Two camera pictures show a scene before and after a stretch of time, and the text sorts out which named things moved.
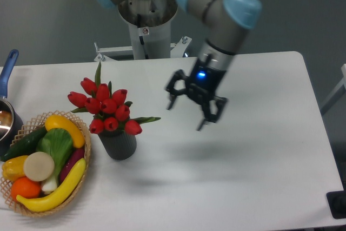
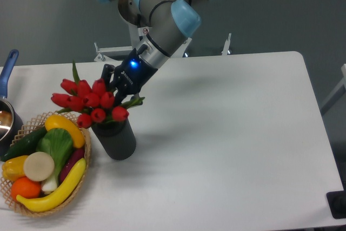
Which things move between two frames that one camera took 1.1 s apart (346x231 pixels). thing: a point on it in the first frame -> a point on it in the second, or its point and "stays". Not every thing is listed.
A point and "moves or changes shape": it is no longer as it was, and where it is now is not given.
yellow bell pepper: x=13 y=168 stays
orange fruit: x=26 y=187 stays
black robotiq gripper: x=202 y=84 -> x=131 y=77
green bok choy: x=57 y=143 stays
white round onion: x=38 y=166 stays
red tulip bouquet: x=112 y=110 moves or changes shape
